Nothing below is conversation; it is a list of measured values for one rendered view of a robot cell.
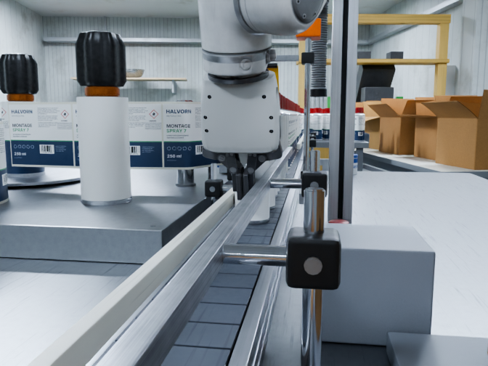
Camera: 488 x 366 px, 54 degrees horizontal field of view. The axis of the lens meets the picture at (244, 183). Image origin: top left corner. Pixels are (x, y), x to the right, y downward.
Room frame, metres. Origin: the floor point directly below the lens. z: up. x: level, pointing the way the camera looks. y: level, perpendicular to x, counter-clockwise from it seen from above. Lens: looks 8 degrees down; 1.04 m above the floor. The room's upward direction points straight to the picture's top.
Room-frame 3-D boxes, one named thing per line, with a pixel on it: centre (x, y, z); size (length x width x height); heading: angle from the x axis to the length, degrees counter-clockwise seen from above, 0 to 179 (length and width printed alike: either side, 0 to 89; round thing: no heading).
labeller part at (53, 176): (1.16, 0.53, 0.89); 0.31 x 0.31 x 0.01
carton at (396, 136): (3.28, -1.12, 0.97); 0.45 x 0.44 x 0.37; 96
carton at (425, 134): (2.86, -1.22, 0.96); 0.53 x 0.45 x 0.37; 95
